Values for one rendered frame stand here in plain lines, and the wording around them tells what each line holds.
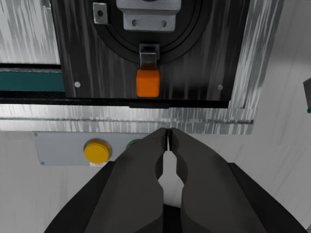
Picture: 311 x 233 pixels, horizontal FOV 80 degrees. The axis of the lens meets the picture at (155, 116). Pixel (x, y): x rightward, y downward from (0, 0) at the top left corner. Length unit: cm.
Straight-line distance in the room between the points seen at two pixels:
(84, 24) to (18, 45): 14
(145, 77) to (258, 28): 20
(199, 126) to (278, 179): 33
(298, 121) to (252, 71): 24
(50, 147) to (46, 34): 18
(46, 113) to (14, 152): 23
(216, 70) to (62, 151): 28
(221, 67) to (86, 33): 18
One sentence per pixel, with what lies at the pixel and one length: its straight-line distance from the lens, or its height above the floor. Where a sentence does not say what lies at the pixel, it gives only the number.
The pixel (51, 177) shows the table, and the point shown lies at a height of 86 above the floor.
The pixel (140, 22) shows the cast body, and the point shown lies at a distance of 17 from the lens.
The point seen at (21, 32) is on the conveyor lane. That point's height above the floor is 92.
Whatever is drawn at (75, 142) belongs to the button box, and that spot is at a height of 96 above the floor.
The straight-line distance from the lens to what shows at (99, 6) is 23.
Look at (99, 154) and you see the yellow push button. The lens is 32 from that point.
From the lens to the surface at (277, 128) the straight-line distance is 50.
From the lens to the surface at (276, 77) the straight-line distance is 45.
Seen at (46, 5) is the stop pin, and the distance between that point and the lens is 29.
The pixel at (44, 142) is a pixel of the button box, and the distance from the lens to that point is 36.
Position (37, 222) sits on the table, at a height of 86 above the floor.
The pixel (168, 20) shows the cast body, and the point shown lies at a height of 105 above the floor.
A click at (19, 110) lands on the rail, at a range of 35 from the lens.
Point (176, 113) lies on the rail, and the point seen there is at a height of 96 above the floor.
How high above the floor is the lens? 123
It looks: 67 degrees down
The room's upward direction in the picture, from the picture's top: 178 degrees clockwise
